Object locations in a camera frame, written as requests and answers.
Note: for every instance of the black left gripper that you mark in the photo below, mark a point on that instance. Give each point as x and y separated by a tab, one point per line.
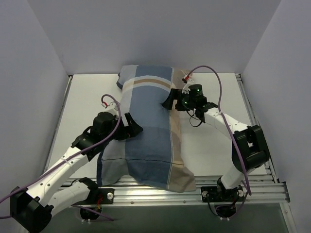
126	127

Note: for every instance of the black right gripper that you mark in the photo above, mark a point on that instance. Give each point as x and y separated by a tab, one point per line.
177	99

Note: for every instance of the blue striped pillowcase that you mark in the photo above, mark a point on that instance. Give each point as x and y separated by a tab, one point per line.
153	157

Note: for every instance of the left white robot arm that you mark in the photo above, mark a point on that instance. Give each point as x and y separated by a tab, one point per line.
34	206

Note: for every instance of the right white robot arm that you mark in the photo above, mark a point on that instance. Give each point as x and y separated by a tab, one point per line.
249	149

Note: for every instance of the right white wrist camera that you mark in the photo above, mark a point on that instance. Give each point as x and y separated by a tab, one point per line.
188	81

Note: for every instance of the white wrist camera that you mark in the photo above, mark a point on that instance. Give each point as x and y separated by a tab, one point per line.
188	81
111	108

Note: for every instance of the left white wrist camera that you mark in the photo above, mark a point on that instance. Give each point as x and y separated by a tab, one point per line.
111	108

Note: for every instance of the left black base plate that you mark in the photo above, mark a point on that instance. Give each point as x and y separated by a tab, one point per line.
107	194

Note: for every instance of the aluminium mounting rail frame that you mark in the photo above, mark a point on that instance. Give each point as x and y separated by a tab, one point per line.
205	151

